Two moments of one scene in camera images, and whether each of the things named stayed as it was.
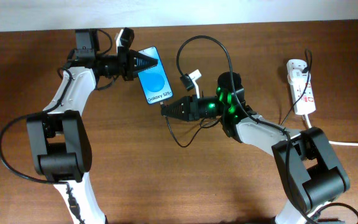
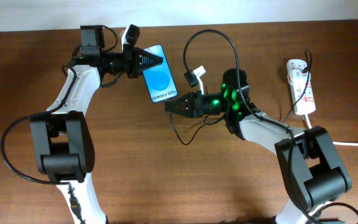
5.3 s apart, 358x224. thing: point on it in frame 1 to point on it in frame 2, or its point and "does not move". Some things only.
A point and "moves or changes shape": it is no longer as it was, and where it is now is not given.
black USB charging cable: (165, 116) to (285, 117)
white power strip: (298, 79) does not move
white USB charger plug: (296, 77) does not move
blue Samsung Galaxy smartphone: (154, 81) moves or changes shape
